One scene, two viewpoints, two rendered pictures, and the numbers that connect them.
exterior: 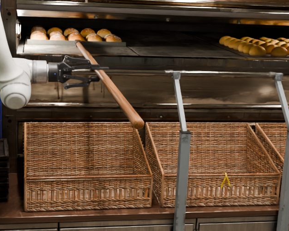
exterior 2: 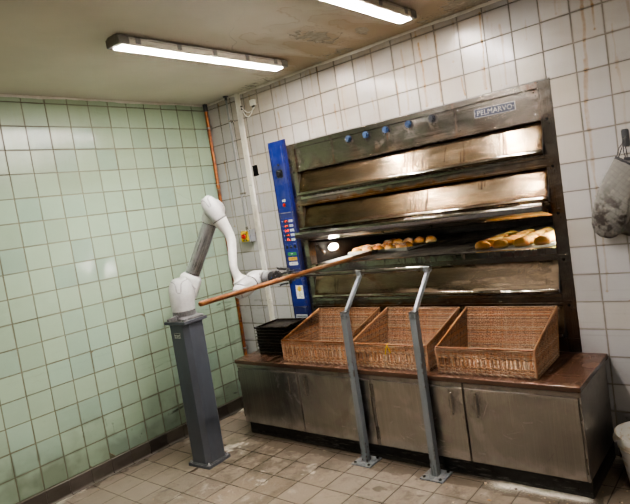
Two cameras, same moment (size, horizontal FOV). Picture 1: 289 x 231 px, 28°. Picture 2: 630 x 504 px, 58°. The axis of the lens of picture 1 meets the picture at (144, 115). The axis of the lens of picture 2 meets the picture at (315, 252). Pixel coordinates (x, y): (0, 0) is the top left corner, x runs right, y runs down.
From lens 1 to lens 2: 2.75 m
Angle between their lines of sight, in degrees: 51
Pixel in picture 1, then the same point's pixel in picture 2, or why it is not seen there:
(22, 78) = (240, 281)
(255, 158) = not seen: hidden behind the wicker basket
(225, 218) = (388, 377)
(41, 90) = (326, 286)
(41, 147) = (326, 324)
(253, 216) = (407, 378)
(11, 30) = (306, 250)
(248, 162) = not seen: hidden behind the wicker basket
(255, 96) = (464, 284)
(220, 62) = (432, 258)
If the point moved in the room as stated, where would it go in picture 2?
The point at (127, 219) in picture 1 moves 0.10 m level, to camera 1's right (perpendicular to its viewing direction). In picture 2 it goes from (328, 371) to (338, 373)
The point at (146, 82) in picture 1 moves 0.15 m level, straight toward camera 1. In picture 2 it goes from (386, 277) to (371, 281)
